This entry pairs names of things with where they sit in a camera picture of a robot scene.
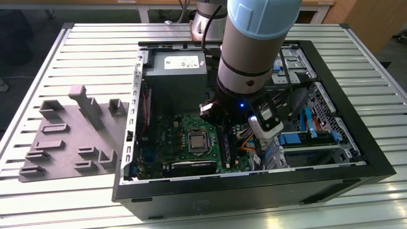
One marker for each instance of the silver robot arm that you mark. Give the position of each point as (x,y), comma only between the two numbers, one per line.
(254,47)

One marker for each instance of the black RAM slot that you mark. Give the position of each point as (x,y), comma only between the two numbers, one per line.
(221,148)

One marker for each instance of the white board connector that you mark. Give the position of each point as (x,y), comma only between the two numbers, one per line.
(241,135)

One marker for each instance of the silver CPU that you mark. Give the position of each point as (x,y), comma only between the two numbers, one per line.
(197,142)

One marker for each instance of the green motherboard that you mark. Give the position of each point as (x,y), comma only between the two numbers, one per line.
(169,124)

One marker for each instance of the CPU socket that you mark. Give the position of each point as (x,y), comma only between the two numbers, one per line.
(199,152)

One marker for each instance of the blue plastic drive latch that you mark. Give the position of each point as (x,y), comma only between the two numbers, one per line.
(277,68)

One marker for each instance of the grey power supply unit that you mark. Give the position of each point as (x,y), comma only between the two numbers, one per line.
(171,81)

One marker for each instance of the hard disk in blue carrier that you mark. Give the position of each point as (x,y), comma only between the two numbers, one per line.
(293,139)

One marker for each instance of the metal drive cage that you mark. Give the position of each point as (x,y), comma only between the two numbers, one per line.
(295,62)

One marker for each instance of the black graphics card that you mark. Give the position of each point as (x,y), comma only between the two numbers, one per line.
(194,167)

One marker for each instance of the metal disk bay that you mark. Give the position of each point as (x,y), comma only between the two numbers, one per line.
(315,148)

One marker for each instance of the black PC case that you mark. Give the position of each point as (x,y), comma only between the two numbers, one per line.
(254,198)

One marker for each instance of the grey parts rack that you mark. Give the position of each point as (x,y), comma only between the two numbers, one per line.
(72,133)

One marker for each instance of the wooden cabinet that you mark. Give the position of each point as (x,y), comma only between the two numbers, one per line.
(375,21)

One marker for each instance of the grey stand foot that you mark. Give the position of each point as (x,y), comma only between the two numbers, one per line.
(3,86)

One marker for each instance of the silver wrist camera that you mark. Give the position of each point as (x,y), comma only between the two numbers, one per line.
(270,130)
(206,109)

